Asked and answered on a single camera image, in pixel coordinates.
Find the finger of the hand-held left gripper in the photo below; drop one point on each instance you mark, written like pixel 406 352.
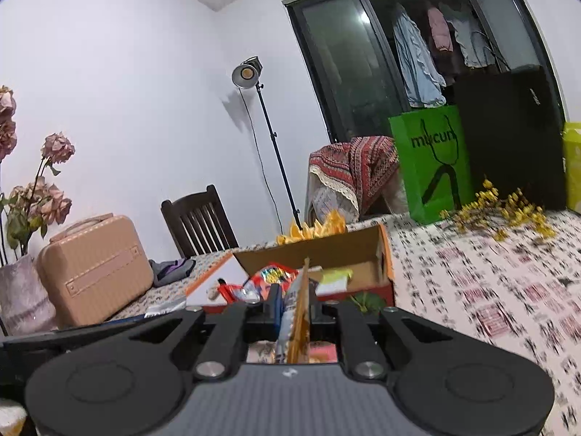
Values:
pixel 68 336

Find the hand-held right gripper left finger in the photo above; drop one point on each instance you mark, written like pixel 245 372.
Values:
pixel 274 309

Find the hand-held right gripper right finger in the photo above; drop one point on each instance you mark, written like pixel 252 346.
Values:
pixel 322 322

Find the white orange snack packet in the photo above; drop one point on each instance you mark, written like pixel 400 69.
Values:
pixel 295 309

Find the orange cardboard box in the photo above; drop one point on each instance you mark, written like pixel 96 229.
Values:
pixel 363 256

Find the small white snack packet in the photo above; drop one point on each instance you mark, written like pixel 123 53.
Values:
pixel 165 307

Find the red black snack packet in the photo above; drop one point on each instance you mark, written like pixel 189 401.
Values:
pixel 272 277

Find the red orange snack packet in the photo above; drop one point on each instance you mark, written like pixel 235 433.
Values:
pixel 233 291

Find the yellow-green snack packet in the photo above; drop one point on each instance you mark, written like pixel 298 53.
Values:
pixel 336 276

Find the pink textured vase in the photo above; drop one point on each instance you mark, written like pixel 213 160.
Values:
pixel 22 295

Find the pink hard-shell case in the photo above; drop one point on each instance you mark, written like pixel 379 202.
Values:
pixel 95 272

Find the yellow artificial flower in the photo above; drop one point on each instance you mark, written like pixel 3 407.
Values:
pixel 331 225

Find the grey purple pouch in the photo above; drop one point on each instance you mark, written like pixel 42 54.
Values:
pixel 168 271

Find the pale fabric-covered chair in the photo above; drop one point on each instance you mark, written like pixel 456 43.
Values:
pixel 324 200

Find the dark wooden chair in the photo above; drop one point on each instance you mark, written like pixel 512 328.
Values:
pixel 190 202

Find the red patterned throw cloth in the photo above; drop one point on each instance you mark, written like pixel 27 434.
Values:
pixel 363 163

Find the green paper bag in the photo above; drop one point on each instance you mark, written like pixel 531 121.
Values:
pixel 417 177

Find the dried pink flower bouquet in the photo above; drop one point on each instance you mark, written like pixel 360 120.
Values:
pixel 58 147

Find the yellow flower branch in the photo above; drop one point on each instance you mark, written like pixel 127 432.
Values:
pixel 485 200

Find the studio light on stand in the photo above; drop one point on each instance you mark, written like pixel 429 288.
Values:
pixel 245 75

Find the dark framed glass door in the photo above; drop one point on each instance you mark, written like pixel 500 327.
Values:
pixel 336 63

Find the black paper bag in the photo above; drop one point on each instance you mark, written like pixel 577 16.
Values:
pixel 508 136

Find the light blue hanging shirt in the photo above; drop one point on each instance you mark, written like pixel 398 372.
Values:
pixel 415 63

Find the yellow-green gift box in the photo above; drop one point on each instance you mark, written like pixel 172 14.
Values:
pixel 573 163

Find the pink hanging garment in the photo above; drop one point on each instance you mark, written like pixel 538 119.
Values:
pixel 439 29

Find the white hanging garment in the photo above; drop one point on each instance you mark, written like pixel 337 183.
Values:
pixel 470 41

